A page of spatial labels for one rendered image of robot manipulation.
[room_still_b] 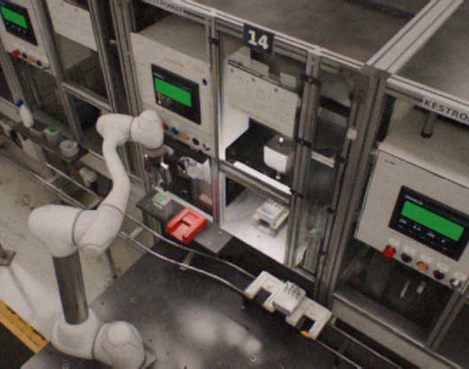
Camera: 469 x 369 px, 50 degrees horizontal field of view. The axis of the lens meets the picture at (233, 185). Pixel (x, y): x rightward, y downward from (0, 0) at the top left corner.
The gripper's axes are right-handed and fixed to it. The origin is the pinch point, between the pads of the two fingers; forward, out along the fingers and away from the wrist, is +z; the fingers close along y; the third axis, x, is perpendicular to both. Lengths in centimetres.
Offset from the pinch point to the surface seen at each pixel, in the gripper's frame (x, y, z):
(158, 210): 3.1, 0.0, 17.2
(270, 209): -26, -48, 10
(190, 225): -0.2, -17.8, 19.2
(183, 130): -9.7, -10.3, -31.4
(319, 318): 3, -93, 25
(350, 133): -10, -85, -67
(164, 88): -8, -3, -52
